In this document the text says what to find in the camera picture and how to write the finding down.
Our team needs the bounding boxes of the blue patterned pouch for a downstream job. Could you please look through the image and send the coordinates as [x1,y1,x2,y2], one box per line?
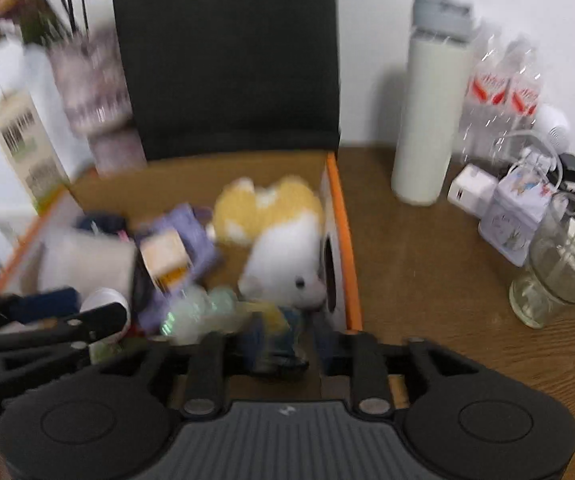
[240,302,309,382]

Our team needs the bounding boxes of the yellow white plush toy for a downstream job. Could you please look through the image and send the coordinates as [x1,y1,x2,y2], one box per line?
[207,176,327,310]

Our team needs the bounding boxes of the white round cap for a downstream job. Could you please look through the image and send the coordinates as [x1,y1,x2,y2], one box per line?
[79,287,131,344]

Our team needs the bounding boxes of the small printed snack box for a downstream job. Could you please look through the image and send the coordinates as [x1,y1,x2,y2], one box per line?
[140,228,191,292]

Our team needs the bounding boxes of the red cardboard box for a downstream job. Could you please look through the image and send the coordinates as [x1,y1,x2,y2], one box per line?
[0,152,365,411]

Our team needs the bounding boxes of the navy blue pouch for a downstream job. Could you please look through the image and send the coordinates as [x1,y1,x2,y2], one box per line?
[75,212,128,240]

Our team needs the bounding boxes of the white green milk carton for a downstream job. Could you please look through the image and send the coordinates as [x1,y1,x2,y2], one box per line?
[0,90,68,214]

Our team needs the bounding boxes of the white power adapter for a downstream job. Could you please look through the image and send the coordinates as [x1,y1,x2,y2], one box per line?
[447,164,498,219]

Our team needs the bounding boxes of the white printed tin box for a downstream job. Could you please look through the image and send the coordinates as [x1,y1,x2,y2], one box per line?
[478,167,554,266]

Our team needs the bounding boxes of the clear glass cup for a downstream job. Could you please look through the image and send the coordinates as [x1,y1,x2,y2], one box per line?
[509,192,575,328]

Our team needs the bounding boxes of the plastic water bottle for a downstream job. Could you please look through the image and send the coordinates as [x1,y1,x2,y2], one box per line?
[497,36,543,157]
[455,21,511,164]

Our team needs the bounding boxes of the pink ribbed vase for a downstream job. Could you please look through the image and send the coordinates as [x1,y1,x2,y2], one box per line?
[49,26,146,177]

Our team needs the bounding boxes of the white round speaker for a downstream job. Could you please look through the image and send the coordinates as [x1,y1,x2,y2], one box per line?
[533,104,571,154]

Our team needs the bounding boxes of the black paper bag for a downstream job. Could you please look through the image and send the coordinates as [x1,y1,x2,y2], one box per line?
[113,0,340,160]

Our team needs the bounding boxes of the white thermos bottle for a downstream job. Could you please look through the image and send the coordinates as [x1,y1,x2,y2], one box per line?
[391,0,474,206]

